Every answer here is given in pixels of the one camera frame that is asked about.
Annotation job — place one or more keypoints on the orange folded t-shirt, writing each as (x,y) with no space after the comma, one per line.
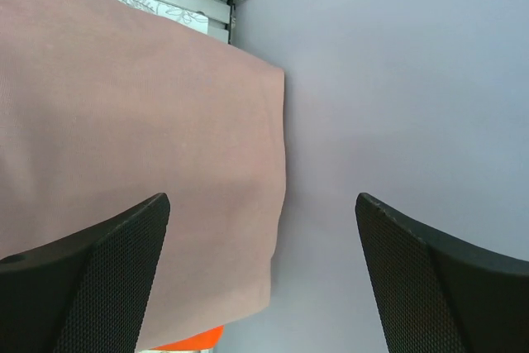
(202,342)

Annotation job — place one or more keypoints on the floral tablecloth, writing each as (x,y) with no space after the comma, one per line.
(180,15)

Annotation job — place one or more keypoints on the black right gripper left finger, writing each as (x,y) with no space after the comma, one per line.
(86,292)

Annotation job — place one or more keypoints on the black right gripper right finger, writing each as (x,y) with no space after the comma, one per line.
(437,293)

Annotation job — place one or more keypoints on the pink printed t-shirt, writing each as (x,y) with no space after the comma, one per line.
(103,106)

